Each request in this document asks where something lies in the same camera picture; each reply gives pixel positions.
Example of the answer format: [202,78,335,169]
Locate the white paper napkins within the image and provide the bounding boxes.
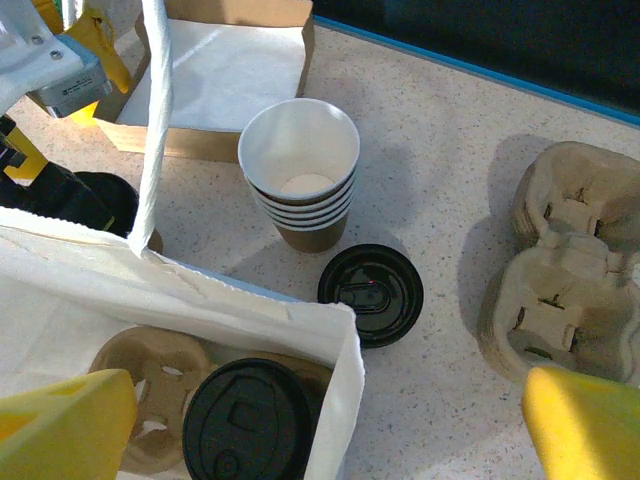
[117,18,307,134]

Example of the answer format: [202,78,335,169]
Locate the white printed paper gift bag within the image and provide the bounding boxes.
[0,0,367,480]

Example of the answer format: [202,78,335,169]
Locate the brown cardboard napkin box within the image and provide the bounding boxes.
[92,0,317,165]

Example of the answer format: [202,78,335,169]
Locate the stack of brown paper cups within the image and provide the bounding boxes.
[237,97,362,255]

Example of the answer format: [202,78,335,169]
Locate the stack of pulp cup carriers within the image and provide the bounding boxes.
[476,140,640,387]

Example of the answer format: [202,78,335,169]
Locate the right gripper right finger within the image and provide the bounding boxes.
[520,365,640,480]

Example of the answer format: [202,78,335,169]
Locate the stack of black cup lids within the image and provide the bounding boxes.
[316,243,426,350]

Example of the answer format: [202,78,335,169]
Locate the pulp two-cup carrier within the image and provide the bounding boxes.
[88,324,335,476]

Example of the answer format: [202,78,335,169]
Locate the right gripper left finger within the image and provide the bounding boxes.
[0,368,140,480]

